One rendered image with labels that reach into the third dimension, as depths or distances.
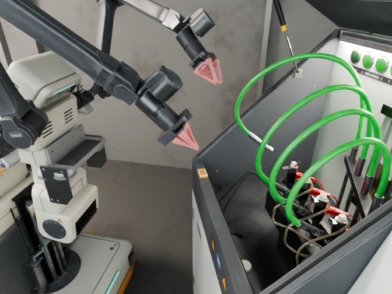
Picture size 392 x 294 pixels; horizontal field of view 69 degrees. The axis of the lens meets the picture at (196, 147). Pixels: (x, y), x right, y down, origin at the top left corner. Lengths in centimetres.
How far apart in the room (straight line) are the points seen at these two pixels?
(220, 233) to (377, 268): 40
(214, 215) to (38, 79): 69
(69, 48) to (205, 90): 189
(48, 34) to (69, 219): 75
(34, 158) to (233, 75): 170
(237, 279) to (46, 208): 80
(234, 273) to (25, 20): 75
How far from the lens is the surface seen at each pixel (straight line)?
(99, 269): 172
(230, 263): 81
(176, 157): 286
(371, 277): 72
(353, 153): 102
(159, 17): 108
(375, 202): 79
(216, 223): 91
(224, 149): 118
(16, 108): 88
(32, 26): 74
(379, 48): 103
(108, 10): 134
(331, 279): 71
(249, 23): 237
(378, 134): 79
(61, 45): 72
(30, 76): 103
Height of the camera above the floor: 157
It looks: 29 degrees down
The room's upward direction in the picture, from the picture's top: straight up
